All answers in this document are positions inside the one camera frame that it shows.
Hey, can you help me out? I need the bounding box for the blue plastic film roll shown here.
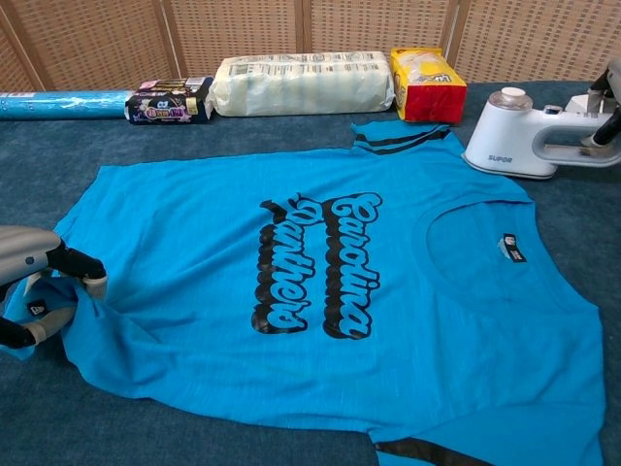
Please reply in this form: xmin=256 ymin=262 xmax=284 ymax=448
xmin=0 ymin=88 xmax=138 ymax=122

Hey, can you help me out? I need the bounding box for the long white wrapped pack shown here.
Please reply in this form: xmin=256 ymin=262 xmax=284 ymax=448
xmin=206 ymin=50 xmax=397 ymax=118

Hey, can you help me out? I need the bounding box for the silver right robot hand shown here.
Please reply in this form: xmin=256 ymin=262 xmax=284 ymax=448
xmin=580 ymin=57 xmax=621 ymax=148

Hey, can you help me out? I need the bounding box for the yellow red snack package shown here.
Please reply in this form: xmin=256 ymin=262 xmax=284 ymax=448
xmin=390 ymin=47 xmax=469 ymax=123

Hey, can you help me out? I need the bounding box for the teal carpet table cover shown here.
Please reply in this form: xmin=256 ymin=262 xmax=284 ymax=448
xmin=0 ymin=80 xmax=621 ymax=466

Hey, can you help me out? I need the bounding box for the dark sanitary pad package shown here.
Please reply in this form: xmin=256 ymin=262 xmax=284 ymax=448
xmin=124 ymin=76 xmax=215 ymax=126

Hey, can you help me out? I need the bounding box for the woven wooden folding screen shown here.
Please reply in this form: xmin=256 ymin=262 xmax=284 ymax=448
xmin=0 ymin=0 xmax=621 ymax=94

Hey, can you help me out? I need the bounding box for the white handheld garment steamer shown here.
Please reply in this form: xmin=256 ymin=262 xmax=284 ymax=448
xmin=460 ymin=85 xmax=621 ymax=181

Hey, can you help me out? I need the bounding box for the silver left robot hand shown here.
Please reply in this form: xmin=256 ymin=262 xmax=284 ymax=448
xmin=0 ymin=225 xmax=109 ymax=350

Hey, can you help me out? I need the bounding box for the white power strip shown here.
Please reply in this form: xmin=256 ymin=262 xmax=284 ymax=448
xmin=565 ymin=94 xmax=604 ymax=118

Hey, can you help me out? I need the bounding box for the blue printed t-shirt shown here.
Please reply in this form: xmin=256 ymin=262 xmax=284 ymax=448
xmin=0 ymin=120 xmax=607 ymax=466

